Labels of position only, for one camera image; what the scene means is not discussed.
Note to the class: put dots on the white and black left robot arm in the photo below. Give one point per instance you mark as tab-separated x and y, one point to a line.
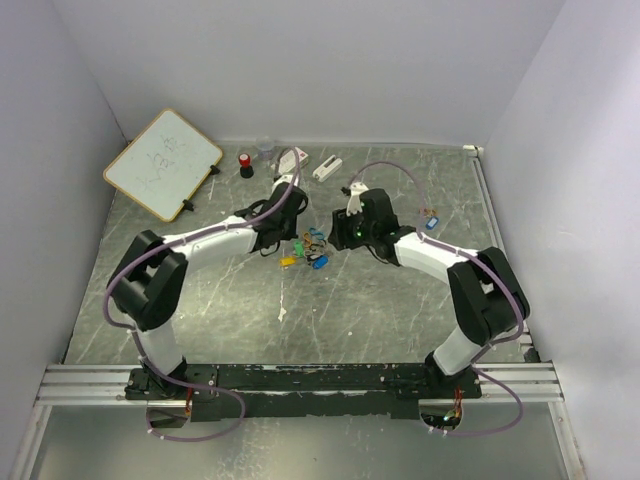
147	284

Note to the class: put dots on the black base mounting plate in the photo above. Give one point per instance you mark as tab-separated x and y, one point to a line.
292	391

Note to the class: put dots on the clear plastic cup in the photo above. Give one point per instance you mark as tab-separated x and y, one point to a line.
265	147

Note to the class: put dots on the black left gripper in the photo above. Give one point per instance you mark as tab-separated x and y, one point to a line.
292	233

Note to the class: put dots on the light blue key tag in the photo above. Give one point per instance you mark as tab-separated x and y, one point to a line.
432	222

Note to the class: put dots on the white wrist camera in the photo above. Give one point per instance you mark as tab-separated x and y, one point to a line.
288	178
354	192

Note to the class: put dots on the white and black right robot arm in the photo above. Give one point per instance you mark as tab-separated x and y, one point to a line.
489	303

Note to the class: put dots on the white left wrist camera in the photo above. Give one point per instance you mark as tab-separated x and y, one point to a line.
288	178

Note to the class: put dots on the orange carabiner keyring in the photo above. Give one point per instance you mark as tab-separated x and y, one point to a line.
427	212

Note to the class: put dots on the red and black stamp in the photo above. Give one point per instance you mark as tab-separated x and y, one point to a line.
246	168

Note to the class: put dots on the white board with wooden frame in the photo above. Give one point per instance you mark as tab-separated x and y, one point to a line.
163	167

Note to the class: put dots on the yellow key tag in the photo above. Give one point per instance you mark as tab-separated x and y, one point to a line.
287	261

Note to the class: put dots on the white and red cardboard box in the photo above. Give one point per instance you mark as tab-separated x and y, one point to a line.
290	160

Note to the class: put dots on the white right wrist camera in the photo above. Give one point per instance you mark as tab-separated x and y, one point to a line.
354	192

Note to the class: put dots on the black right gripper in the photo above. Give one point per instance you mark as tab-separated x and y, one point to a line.
339	235

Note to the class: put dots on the white rectangular device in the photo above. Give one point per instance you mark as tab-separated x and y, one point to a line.
327	168

